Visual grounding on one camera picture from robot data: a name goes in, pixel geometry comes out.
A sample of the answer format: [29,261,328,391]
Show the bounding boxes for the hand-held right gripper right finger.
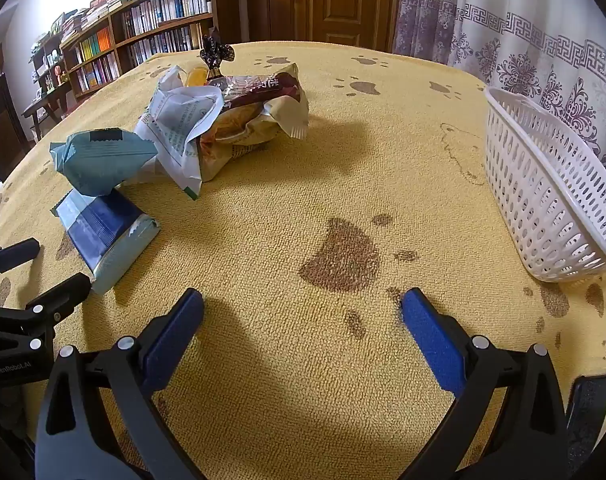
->
[401,287,571,480]

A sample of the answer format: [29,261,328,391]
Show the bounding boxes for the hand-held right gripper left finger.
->
[34,288,208,480]

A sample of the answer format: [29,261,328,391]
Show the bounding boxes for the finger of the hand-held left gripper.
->
[0,273,92,357]
[0,238,40,282]

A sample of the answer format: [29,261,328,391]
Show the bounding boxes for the dark blue snack packet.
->
[52,187,161,295]

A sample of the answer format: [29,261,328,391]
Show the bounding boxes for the light blue snack packet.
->
[49,128,160,197]

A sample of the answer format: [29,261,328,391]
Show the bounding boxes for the white plastic basket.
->
[484,86,606,285]

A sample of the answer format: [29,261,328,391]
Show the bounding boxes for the white green-print snack packet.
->
[134,67,224,202]

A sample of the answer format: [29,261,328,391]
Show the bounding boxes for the beige maroon snack bag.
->
[195,62,310,183]

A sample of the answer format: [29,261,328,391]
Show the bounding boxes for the yellow snack packet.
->
[183,63,210,88]

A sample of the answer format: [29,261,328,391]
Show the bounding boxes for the dark wooden cabinet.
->
[0,45,34,161]

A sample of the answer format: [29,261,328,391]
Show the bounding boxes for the wooden stool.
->
[22,94,61,141]

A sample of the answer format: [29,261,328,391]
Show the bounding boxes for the small wooden shelf unit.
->
[30,32,74,111]

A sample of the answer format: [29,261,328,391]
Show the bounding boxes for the yellow paw-print blanket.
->
[0,41,606,480]

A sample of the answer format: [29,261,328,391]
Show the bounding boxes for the piles of stacked books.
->
[60,0,148,43]

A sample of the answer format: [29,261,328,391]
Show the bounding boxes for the rows of upright books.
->
[68,0,216,93]

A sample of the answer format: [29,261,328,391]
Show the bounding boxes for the wooden bookshelf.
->
[60,0,240,106]

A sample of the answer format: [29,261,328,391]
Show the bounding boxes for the white purple-patterned curtain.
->
[393,0,606,291]

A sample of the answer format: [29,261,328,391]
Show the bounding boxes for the brown wooden door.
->
[245,0,404,53]

